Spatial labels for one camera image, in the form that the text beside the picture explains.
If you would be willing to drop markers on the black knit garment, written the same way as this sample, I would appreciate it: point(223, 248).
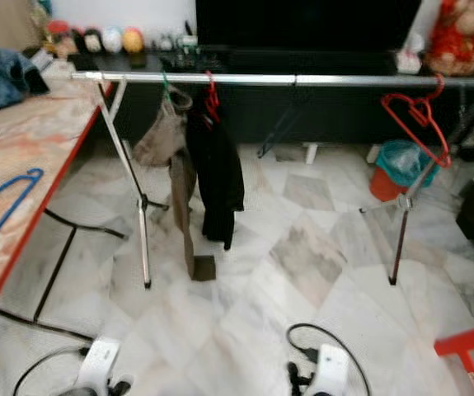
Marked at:
point(216, 169)

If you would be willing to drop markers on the red plastic hanger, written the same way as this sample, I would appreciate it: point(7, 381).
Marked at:
point(422, 111)
point(212, 99)

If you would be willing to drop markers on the blue plastic hanger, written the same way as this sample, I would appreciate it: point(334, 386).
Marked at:
point(12, 210)

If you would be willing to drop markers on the green hanger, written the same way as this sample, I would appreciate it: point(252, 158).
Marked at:
point(166, 82)

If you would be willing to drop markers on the red plastic stool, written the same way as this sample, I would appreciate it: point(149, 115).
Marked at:
point(467, 338)

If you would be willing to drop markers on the orange bin teal bag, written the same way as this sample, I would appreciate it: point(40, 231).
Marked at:
point(401, 161)

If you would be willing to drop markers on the brown trousers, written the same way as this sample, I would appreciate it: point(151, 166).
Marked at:
point(166, 136)

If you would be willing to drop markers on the black TV cabinet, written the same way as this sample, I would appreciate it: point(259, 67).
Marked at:
point(311, 111)

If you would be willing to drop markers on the blue denim jacket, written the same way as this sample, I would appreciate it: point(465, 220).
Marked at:
point(2, 78)

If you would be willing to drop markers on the white tissue box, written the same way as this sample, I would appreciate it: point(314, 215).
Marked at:
point(408, 61)

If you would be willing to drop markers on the black round figurine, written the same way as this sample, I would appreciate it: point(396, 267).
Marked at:
point(92, 41)

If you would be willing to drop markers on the white egg figurine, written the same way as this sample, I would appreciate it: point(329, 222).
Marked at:
point(112, 40)

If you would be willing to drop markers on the small black green figurine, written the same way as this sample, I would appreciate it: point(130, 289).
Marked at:
point(187, 40)

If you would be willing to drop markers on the black television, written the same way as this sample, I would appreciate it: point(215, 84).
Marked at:
point(307, 23)

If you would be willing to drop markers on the red laughing Buddha statue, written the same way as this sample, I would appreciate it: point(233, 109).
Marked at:
point(455, 37)

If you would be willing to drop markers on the beige wooden cabinet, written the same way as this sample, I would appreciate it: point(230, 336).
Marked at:
point(2, 23)

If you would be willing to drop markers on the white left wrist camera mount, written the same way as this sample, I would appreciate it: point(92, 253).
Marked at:
point(100, 361)

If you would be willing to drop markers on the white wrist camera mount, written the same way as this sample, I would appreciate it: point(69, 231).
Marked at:
point(100, 361)
point(332, 370)

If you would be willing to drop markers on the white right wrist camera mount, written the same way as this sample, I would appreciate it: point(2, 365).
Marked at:
point(332, 370)

